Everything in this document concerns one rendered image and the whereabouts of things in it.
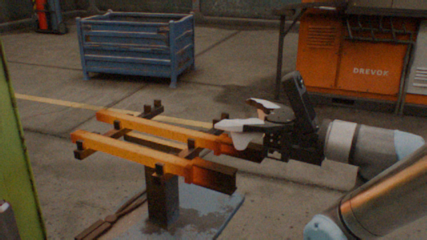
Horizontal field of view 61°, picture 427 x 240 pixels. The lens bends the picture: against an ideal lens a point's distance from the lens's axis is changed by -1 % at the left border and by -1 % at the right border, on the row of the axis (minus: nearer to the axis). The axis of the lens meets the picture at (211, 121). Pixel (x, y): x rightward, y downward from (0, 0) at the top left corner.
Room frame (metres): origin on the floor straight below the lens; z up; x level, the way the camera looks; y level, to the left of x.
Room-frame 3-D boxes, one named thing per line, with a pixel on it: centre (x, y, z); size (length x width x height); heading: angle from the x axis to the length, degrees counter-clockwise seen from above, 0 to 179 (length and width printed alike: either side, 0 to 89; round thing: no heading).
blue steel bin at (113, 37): (4.39, 0.87, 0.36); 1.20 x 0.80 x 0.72; 75
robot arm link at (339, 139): (0.59, -0.23, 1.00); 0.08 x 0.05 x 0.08; 152
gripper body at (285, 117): (0.63, -0.16, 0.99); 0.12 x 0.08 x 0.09; 62
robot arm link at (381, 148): (0.55, -0.30, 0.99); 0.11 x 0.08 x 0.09; 62
